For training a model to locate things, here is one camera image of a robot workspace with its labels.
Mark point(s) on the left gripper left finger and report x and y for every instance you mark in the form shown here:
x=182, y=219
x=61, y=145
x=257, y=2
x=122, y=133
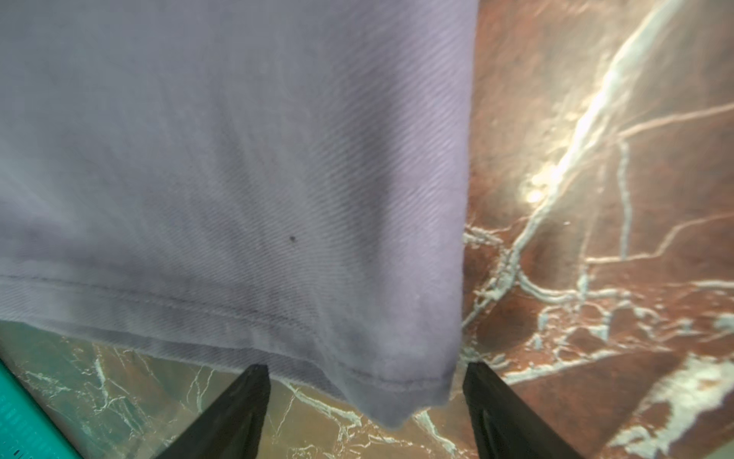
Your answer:
x=231, y=427

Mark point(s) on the teal plastic basket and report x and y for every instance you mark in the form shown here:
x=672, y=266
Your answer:
x=27, y=432

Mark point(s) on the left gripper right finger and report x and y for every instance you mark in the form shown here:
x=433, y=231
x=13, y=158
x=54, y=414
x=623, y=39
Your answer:
x=504, y=426

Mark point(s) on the purple long pants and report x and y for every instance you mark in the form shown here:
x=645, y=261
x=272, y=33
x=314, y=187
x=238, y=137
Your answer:
x=236, y=182

